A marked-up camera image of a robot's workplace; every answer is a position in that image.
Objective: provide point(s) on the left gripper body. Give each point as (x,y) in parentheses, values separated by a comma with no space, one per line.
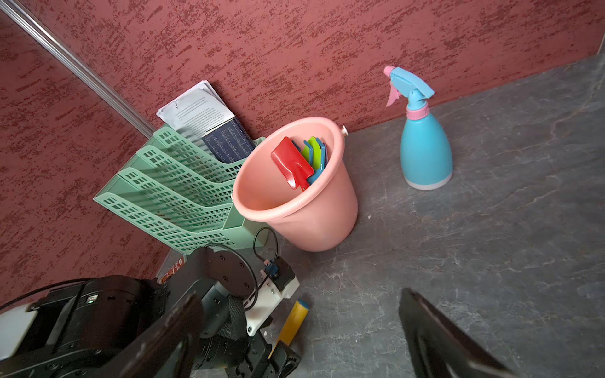
(245,356)

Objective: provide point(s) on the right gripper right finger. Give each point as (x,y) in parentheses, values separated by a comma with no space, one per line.
(438,348)

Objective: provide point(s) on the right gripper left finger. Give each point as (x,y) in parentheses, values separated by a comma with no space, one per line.
(166,349)

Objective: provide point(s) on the yellow toy scoop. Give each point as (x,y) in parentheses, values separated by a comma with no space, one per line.
(294,322)

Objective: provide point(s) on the teal pink spray bottle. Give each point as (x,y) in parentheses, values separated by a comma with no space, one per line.
(425,152)

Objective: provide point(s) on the red toy spade wooden handle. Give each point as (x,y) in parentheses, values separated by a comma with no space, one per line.
(292,164)

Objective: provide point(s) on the blue toy rake yellow handle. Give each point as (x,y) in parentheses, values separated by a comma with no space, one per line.
(324,161)

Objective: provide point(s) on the green toy trowel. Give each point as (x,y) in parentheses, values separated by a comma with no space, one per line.
(312,153)

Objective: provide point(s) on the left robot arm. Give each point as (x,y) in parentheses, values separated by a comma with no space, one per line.
(118,326)

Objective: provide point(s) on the red flat package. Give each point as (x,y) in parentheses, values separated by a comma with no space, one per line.
(170,266)

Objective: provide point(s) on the green plastic file organizer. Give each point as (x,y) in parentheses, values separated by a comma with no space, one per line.
(181,195)

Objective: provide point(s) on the pink plastic bucket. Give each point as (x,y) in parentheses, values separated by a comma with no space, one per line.
(315,220)

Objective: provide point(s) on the dark blue booklet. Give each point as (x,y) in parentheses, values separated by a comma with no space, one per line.
(229,142)

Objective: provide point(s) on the white paper sheets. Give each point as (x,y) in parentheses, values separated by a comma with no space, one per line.
(197,112)

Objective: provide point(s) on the left aluminium corner post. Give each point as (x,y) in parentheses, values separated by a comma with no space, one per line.
(18,13)

